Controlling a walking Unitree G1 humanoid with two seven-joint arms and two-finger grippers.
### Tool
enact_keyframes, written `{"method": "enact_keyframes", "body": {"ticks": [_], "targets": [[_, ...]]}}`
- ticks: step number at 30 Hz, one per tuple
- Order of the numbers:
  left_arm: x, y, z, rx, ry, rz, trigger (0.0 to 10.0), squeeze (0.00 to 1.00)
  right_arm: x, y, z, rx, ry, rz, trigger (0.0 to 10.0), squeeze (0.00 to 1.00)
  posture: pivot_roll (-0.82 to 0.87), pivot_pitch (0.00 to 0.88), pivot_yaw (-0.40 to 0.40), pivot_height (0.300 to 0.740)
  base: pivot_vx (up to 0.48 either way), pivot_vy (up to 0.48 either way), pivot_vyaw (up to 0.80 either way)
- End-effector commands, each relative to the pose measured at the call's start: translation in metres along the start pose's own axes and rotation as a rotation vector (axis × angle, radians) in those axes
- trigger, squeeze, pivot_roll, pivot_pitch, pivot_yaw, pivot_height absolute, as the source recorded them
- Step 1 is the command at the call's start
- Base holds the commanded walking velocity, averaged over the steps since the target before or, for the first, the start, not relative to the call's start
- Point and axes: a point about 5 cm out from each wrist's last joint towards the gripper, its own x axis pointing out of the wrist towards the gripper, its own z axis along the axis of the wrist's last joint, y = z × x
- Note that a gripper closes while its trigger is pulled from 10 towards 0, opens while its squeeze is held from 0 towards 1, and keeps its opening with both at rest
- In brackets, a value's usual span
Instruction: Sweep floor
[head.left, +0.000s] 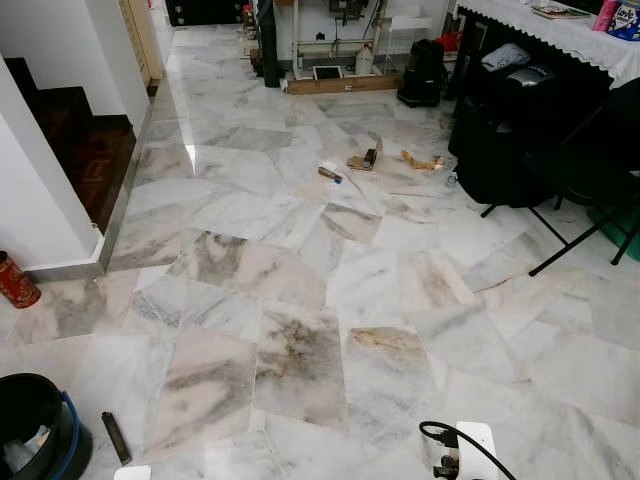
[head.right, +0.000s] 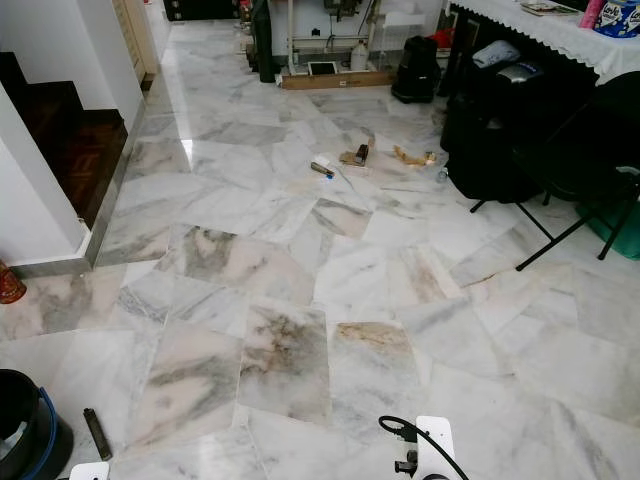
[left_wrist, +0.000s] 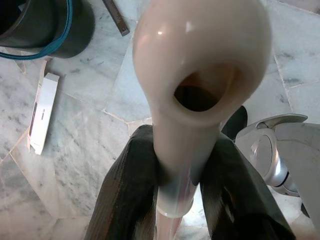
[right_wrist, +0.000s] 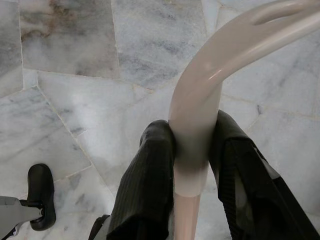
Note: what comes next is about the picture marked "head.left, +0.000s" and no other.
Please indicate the tall black standing bag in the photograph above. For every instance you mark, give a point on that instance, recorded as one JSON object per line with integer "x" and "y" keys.
{"x": 270, "y": 45}

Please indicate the long wooden plank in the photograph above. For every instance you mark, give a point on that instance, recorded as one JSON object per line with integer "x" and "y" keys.
{"x": 345, "y": 84}

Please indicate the green plastic basin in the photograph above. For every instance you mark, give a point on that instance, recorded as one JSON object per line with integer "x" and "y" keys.
{"x": 620, "y": 228}

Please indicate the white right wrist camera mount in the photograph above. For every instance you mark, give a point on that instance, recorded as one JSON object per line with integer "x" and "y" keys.
{"x": 477, "y": 445}

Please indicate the white framed tablet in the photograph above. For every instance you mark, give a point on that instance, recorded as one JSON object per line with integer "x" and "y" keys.
{"x": 328, "y": 72}

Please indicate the white plastic jug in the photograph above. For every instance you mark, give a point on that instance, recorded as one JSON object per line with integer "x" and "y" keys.
{"x": 364, "y": 62}

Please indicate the beige louvred wooden door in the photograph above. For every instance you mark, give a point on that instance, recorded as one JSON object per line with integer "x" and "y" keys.
{"x": 142, "y": 40}

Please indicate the dark wooden staircase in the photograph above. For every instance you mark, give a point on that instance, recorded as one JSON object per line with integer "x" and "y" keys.
{"x": 85, "y": 150}

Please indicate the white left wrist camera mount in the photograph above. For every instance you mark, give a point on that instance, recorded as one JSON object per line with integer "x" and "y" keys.
{"x": 131, "y": 473}

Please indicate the red fire extinguisher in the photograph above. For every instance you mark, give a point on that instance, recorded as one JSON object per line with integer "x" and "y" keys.
{"x": 15, "y": 282}

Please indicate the table with white tablecloth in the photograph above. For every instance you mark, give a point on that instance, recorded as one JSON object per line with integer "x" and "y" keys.
{"x": 570, "y": 40}

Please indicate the black canister vacuum cleaner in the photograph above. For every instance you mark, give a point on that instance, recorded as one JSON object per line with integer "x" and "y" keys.
{"x": 423, "y": 75}

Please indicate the blue white tissue pack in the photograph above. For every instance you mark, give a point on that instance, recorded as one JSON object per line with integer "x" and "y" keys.
{"x": 626, "y": 20}

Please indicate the flat magazine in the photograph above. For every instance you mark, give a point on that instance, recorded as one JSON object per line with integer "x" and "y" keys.
{"x": 560, "y": 11}

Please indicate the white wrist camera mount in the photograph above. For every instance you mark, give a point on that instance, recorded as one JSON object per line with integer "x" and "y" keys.
{"x": 131, "y": 473}
{"x": 477, "y": 445}

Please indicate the grey folded cloth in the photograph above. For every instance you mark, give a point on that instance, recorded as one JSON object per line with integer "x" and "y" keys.
{"x": 505, "y": 57}

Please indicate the pink bottle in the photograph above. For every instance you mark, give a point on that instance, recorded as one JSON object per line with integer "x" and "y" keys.
{"x": 604, "y": 14}

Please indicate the white frame wooden workbench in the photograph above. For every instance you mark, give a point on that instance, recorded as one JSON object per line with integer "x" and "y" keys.
{"x": 300, "y": 45}

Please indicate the brown cardboard piece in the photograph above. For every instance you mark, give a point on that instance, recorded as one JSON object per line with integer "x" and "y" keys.
{"x": 364, "y": 160}

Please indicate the small clear plastic bottle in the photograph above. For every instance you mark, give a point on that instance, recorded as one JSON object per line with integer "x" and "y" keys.
{"x": 452, "y": 180}

